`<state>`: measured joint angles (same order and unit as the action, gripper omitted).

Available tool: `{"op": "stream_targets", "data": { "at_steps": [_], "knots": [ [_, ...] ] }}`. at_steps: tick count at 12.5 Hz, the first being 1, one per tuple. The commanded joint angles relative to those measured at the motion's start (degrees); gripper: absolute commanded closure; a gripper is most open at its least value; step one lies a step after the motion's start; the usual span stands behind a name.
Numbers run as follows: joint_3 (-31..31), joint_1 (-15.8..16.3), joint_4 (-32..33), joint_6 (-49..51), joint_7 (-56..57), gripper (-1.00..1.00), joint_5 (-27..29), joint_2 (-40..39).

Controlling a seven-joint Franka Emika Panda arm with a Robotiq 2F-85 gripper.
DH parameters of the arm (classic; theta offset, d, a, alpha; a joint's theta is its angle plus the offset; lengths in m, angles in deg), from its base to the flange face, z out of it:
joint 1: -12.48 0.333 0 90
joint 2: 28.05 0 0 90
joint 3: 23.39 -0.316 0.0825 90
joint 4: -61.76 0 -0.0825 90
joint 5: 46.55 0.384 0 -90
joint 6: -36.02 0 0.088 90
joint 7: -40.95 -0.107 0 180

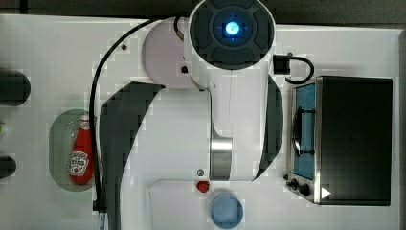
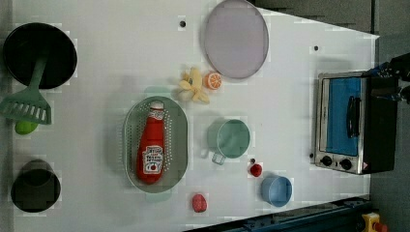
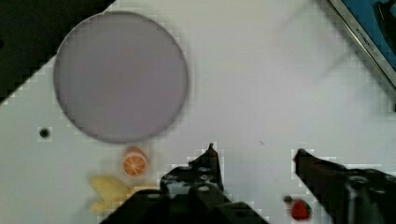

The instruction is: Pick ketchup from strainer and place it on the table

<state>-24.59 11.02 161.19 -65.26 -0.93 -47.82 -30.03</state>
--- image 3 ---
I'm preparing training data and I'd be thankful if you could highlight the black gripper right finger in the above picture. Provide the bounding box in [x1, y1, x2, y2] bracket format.
[293, 148, 396, 224]

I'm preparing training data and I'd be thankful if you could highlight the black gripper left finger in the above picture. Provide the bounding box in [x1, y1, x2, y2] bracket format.
[101, 146, 268, 224]

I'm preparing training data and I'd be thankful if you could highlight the red strawberry toy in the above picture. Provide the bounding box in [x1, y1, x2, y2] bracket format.
[283, 195, 312, 221]

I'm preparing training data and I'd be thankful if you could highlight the orange slice toy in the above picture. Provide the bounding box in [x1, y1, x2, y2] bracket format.
[121, 147, 149, 177]

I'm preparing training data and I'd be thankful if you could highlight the peeled banana toy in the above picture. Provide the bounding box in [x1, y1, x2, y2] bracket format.
[89, 175, 160, 217]

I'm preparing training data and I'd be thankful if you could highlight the grey round plate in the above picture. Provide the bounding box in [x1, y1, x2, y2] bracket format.
[53, 11, 189, 144]

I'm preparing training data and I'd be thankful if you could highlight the silver toaster oven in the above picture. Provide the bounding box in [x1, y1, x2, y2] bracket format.
[327, 0, 396, 88]

